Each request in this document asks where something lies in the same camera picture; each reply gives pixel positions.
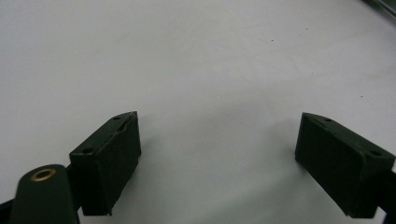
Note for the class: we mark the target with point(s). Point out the dark metal bar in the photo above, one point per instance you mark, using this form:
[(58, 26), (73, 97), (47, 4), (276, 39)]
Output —
[(384, 6)]

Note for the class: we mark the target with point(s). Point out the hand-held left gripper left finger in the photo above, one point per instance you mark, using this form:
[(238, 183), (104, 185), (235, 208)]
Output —
[(107, 165)]

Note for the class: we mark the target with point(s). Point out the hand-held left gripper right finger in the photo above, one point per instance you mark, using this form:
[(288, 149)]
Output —
[(336, 161)]

